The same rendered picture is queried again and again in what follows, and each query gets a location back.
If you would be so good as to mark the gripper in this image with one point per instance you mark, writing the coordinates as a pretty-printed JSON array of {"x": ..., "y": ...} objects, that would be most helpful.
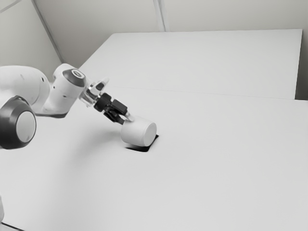
[{"x": 109, "y": 104}]

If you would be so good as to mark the white mug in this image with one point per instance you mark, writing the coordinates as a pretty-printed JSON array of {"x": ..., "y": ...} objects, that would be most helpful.
[{"x": 139, "y": 132}]

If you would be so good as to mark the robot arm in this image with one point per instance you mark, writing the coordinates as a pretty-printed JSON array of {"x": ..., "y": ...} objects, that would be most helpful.
[{"x": 60, "y": 91}]

